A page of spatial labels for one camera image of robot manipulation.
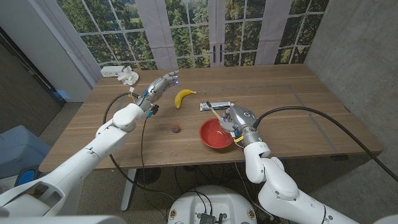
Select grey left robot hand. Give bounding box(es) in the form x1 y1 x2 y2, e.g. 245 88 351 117
135 70 180 110

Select white green toothpaste tube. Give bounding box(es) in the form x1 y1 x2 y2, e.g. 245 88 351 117
199 101 234 112

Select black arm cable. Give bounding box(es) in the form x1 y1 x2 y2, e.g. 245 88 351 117
254 106 398 183
103 92 175 202

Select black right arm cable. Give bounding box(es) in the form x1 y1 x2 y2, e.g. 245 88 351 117
254 106 398 183

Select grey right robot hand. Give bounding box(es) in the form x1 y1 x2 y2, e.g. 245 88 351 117
219 105 262 147

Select red bowl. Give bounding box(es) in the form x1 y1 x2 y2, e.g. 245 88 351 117
198 117 234 149

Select white power strip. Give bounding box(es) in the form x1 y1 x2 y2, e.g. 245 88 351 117
99 65 126 78

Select crumpled white tissue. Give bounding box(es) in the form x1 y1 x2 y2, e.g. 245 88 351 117
117 65 139 86

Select round black floor fan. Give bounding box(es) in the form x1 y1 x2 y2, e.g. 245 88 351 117
136 167 162 186

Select yellow toy banana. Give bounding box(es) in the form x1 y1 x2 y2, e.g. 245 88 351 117
174 89 198 110

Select printed window backdrop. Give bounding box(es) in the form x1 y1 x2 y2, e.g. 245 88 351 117
55 0 330 71

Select wooden toothbrush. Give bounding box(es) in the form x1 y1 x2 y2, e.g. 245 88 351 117
206 100 223 122

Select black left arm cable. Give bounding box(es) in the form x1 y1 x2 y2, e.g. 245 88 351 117
103 92 175 202

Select white table leg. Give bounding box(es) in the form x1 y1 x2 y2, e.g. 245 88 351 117
120 168 137 212

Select white robot torso base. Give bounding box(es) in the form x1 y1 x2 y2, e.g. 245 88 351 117
167 185 258 224

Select blue foot pedal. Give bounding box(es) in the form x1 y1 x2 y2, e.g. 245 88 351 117
14 167 44 188

